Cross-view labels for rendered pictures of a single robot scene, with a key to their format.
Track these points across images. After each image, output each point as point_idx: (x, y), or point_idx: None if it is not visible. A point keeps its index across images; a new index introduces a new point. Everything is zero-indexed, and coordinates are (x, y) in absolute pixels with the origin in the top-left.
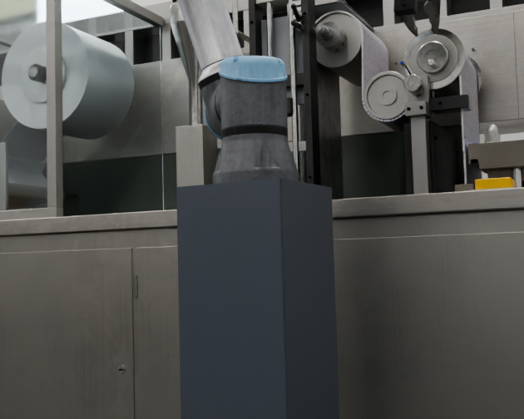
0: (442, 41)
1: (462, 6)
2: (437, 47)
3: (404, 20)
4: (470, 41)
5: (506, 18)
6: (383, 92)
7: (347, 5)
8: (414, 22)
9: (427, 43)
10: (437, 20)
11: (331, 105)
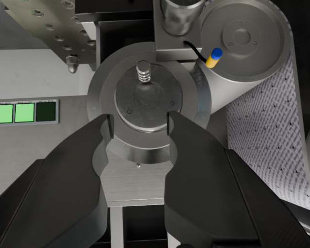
0: (128, 131)
1: (154, 213)
2: (136, 114)
3: (220, 149)
4: (141, 173)
5: (105, 194)
6: (248, 43)
7: None
8: (170, 137)
9: (159, 125)
10: (67, 139)
11: (307, 87)
